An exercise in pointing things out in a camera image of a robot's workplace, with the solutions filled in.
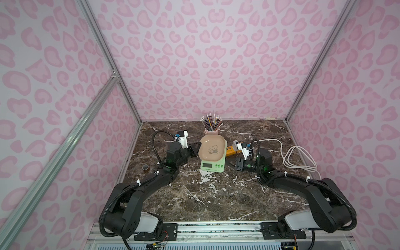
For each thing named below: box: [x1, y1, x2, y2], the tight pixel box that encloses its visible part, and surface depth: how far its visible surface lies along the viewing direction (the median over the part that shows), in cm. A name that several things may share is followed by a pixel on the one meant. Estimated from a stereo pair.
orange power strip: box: [226, 145, 243, 157], surface depth 102 cm
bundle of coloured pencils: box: [200, 112, 224, 131], surface depth 105 cm
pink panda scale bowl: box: [198, 134, 227, 162], surface depth 84 cm
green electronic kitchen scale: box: [200, 142, 228, 173], surface depth 82 cm
